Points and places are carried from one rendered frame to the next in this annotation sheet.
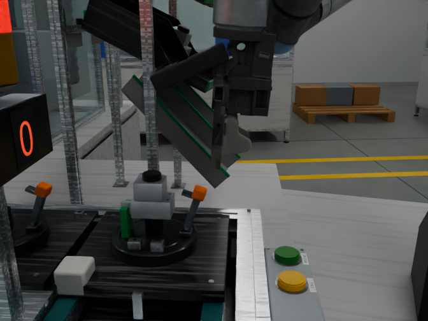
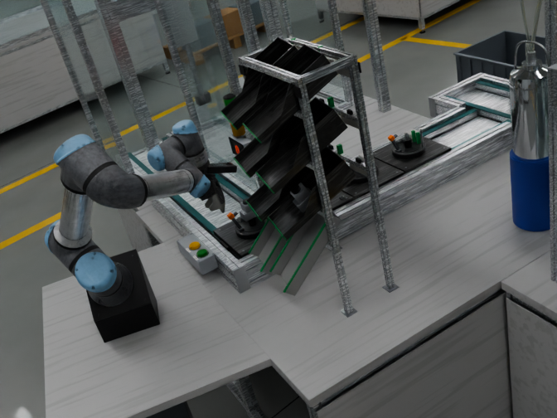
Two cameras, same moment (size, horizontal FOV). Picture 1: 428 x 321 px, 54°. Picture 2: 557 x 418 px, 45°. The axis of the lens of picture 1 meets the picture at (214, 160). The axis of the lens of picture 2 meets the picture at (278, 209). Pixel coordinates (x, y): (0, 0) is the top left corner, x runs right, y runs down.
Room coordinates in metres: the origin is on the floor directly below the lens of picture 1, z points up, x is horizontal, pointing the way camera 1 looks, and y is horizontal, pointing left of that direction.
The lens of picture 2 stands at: (2.57, -0.77, 2.25)
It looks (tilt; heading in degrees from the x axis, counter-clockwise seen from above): 30 degrees down; 153
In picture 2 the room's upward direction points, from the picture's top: 14 degrees counter-clockwise
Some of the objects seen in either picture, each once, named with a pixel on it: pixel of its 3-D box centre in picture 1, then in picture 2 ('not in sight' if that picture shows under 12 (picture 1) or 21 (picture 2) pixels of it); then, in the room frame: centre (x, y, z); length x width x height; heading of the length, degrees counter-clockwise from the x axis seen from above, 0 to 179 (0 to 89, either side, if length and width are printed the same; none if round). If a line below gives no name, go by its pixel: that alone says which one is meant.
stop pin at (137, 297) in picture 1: (138, 304); not in sight; (0.49, 0.11, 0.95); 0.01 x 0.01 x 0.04; 86
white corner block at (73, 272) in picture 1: (75, 275); not in sight; (0.53, 0.20, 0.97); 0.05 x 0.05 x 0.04; 86
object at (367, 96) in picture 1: (341, 102); not in sight; (5.92, -1.81, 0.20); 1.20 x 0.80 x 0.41; 95
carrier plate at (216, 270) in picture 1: (155, 248); (254, 230); (0.62, 0.10, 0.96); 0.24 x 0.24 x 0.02; 86
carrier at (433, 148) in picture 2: not in sight; (408, 141); (0.66, 0.84, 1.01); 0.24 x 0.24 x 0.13; 86
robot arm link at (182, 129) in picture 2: not in sight; (187, 138); (0.61, -0.05, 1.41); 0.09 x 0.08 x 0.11; 102
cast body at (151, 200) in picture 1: (146, 193); (250, 206); (0.62, 0.11, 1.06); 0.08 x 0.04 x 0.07; 86
